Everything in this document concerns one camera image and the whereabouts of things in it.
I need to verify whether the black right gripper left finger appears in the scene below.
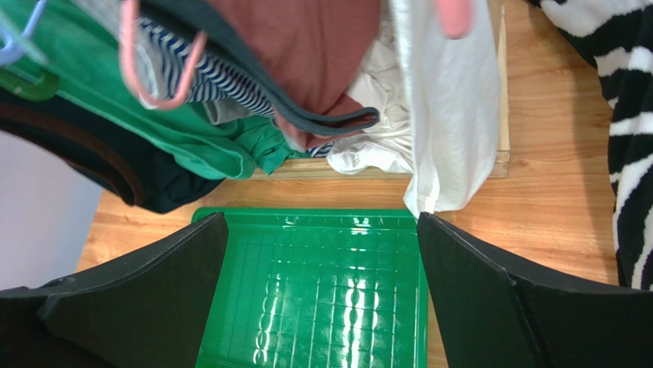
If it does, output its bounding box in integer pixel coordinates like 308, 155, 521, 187
1, 212, 228, 367

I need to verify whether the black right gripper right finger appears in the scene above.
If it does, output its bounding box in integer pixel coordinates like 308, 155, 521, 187
417, 213, 652, 367

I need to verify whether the navy tank top maroon trim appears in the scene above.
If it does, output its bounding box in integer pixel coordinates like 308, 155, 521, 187
1, 90, 221, 214

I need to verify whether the green plastic hanger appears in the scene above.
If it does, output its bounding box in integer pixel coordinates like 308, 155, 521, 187
1, 68, 60, 102

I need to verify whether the green tank top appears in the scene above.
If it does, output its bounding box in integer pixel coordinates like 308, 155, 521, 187
32, 1, 302, 179

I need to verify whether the blue white striped tank top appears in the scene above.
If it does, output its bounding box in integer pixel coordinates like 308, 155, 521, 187
137, 15, 335, 158

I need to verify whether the maroon tank top dark trim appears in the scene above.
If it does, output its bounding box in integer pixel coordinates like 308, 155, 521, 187
122, 1, 382, 149

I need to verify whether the pink plastic hanger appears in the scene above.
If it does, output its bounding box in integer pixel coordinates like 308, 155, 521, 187
119, 0, 476, 111

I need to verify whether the green plastic tray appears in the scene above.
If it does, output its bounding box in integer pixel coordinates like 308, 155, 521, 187
197, 208, 428, 367

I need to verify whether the wooden clothes rack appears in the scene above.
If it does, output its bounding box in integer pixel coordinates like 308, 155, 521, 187
251, 0, 511, 180

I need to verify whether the zebra print blanket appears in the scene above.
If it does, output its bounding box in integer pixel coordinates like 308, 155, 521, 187
532, 0, 652, 291

